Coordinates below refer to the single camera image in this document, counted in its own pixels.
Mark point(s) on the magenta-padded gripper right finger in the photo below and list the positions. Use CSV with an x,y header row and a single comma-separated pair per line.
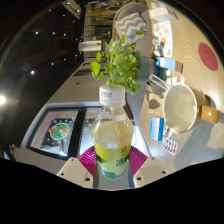
x,y
139,160

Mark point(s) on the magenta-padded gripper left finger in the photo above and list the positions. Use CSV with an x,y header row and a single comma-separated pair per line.
x,y
86,160

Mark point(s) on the clear green-labelled drink bottle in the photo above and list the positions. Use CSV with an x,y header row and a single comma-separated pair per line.
x,y
111,150

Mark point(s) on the pill blister pack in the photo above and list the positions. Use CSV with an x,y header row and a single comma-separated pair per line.
x,y
170,146

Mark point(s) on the blue white card packet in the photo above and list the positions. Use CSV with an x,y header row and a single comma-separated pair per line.
x,y
156,128

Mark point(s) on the window with festive stickers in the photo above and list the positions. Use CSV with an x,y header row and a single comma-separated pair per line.
x,y
53,133

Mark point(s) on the tan ceramic mug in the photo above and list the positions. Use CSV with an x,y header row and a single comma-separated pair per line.
x,y
180,108

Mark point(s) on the green potted plant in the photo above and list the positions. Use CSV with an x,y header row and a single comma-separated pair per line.
x,y
121,65

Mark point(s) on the small blue white carton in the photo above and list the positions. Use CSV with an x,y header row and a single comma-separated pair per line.
x,y
166,63

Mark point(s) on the group of ceiling spot lights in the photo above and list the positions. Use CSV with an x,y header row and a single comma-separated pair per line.
x,y
1,100

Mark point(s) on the white round pillar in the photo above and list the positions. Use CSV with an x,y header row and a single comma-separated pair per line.
x,y
88,46

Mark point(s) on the flat round red coaster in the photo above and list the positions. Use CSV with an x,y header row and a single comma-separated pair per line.
x,y
208,56

